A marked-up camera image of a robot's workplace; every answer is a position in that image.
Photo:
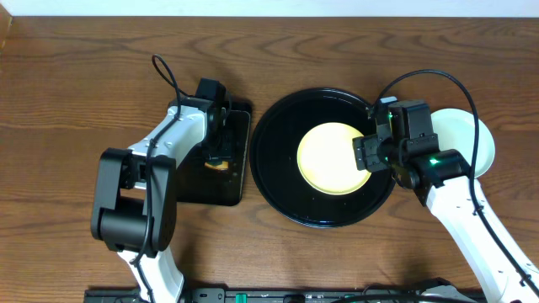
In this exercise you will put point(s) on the light blue plate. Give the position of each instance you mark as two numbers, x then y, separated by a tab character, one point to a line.
456	129

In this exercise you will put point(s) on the black round tray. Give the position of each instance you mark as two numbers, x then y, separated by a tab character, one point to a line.
275	170

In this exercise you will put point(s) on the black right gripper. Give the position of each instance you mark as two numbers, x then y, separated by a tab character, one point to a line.
366	153

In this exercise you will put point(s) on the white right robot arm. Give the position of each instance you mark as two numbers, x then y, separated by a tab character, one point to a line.
444	183

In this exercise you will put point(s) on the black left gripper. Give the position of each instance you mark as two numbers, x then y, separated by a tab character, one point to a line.
217	152

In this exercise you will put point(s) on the orange green scrub sponge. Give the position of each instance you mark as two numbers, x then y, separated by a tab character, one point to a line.
217	165

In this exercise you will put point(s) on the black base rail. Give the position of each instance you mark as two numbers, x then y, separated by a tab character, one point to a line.
436	287

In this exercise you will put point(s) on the yellow plate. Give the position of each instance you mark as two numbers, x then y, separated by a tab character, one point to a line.
326	159

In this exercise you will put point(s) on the black rectangular tray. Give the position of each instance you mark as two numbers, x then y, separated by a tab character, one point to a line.
201	182

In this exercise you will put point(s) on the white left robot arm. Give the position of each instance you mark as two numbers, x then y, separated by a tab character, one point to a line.
134	208

